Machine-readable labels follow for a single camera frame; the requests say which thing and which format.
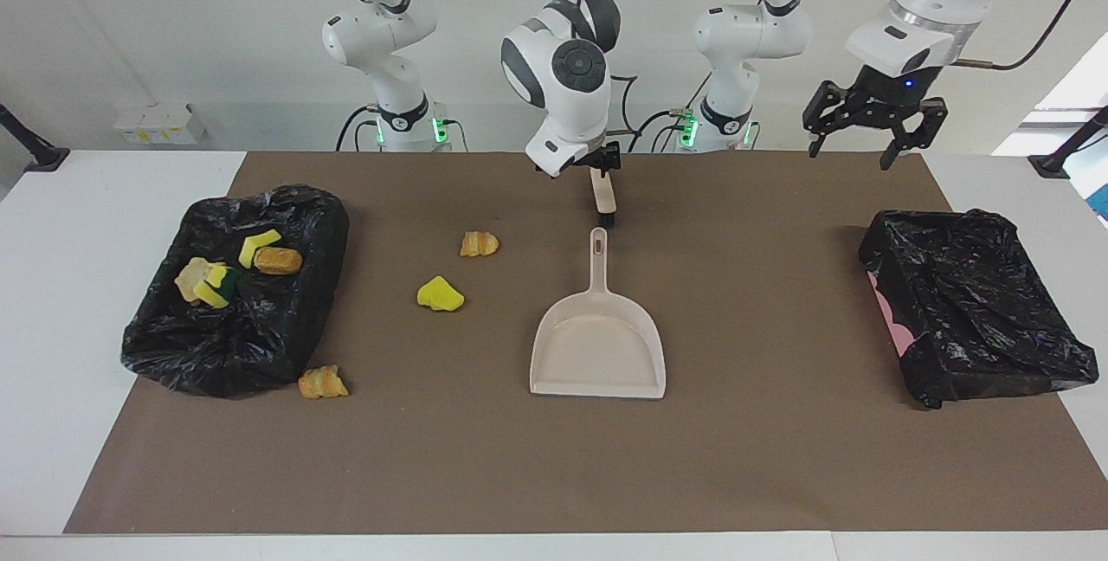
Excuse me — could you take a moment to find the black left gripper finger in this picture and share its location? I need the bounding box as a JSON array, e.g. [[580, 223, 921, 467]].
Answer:
[[879, 98, 950, 171], [802, 80, 860, 157]]

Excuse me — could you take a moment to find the beige plastic dustpan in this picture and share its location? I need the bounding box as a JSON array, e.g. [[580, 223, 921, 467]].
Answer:
[[529, 227, 667, 400]]

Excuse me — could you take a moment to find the curled yellow sponge piece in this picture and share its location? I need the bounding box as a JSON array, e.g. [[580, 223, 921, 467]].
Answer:
[[416, 275, 466, 313]]

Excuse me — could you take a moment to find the brown bread roll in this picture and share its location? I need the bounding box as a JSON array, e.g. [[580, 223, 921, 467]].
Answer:
[[254, 248, 304, 276]]

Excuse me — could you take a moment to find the small yellow sponge piece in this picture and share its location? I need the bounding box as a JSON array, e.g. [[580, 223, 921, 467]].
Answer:
[[238, 229, 283, 270]]

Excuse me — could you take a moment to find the long striped croissant piece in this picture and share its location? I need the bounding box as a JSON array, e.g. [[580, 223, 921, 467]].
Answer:
[[298, 364, 351, 400]]

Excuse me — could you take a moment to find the large yellow sponge piece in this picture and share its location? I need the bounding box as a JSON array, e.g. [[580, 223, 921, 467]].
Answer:
[[192, 265, 243, 310]]

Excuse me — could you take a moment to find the pale beige bread chunk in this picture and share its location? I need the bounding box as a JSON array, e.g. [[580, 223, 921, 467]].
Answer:
[[175, 257, 214, 306]]

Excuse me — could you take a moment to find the left black-lined bin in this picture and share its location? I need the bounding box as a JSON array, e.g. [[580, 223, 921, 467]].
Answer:
[[859, 209, 1100, 409]]

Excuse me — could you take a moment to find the pink plastic bin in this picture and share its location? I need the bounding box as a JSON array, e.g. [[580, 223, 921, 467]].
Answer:
[[868, 271, 917, 356]]

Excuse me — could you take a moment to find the black trash bag bin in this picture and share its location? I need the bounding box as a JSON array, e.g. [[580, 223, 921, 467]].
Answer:
[[120, 184, 351, 398]]

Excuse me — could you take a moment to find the brown table mat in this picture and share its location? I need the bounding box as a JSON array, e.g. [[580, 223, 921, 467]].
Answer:
[[62, 151, 1108, 536]]

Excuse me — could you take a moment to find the black left base cable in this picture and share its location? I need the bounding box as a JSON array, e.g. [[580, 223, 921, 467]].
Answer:
[[627, 68, 721, 154]]

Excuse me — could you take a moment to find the black base cable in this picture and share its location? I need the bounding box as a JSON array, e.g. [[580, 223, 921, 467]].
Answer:
[[627, 68, 721, 154], [335, 102, 386, 152]]

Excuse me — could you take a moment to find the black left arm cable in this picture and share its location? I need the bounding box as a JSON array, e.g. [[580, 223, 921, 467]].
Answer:
[[952, 0, 1102, 74]]

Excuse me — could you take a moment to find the black camera stand clamp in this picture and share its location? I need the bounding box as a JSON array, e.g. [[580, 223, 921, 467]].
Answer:
[[0, 102, 71, 173], [1027, 106, 1108, 180]]

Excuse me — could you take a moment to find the black right base cable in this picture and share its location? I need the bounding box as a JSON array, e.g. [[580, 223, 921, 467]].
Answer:
[[335, 102, 386, 152]]

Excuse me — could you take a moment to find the white wall power box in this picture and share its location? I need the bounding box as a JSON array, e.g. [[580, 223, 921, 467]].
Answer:
[[114, 102, 209, 146]]

